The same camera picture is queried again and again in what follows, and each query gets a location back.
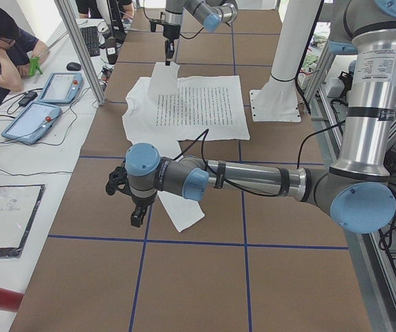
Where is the green plastic clamp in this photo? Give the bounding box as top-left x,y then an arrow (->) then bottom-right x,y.
29,57 -> 43,77

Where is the blue teach pendant far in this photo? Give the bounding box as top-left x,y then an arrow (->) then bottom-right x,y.
38,72 -> 84,104

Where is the white long-sleeve printed shirt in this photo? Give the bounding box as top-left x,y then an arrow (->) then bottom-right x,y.
121,62 -> 251,233

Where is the black keyboard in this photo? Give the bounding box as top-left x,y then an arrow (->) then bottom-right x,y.
80,26 -> 100,57

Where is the aluminium camera post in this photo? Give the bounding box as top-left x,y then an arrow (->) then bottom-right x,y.
54,0 -> 106,106

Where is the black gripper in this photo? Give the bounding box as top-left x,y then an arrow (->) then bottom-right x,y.
105,166 -> 156,227
149,19 -> 180,66

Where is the blue teach pendant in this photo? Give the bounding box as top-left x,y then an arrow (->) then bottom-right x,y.
1,102 -> 62,144
38,72 -> 84,104

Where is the aluminium frame rack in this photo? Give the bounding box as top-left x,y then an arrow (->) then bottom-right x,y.
308,34 -> 396,332

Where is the black computer mouse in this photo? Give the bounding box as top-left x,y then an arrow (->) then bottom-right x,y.
66,62 -> 82,71

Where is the seated person dark shirt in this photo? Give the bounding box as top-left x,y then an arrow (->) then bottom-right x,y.
0,8 -> 48,104

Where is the blue teach pendant near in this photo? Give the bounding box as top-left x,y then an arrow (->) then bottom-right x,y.
1,102 -> 62,144

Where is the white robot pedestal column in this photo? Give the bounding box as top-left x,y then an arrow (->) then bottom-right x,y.
270,1 -> 323,109

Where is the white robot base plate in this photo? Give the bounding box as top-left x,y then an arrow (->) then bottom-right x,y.
249,90 -> 301,122

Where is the black power adapter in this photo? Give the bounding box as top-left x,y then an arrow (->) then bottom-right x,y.
18,91 -> 38,107

